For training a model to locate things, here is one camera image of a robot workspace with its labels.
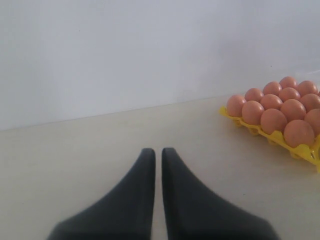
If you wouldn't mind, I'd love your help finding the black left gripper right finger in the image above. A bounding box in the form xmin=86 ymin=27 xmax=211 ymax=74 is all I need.
xmin=161 ymin=147 xmax=279 ymax=240

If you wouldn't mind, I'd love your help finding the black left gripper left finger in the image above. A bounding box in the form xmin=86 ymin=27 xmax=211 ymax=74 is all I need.
xmin=48 ymin=148 xmax=156 ymax=240

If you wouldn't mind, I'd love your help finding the brown egg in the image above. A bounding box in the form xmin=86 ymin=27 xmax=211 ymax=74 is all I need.
xmin=299 ymin=93 xmax=320 ymax=113
xmin=260 ymin=94 xmax=283 ymax=110
xmin=280 ymin=99 xmax=307 ymax=122
xmin=304 ymin=108 xmax=320 ymax=137
xmin=242 ymin=100 xmax=265 ymax=126
xmin=278 ymin=87 xmax=301 ymax=103
xmin=283 ymin=119 xmax=315 ymax=148
xmin=262 ymin=81 xmax=282 ymax=96
xmin=260 ymin=108 xmax=288 ymax=135
xmin=297 ymin=80 xmax=318 ymax=97
xmin=226 ymin=94 xmax=247 ymax=118
xmin=244 ymin=88 xmax=264 ymax=102
xmin=279 ymin=76 xmax=298 ymax=89

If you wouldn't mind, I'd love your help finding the yellow plastic egg tray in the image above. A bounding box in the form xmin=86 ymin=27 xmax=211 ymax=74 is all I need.
xmin=219 ymin=106 xmax=320 ymax=173

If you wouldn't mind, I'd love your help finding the clear plastic bin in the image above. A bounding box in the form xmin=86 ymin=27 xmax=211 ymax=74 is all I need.
xmin=295 ymin=69 xmax=320 ymax=85

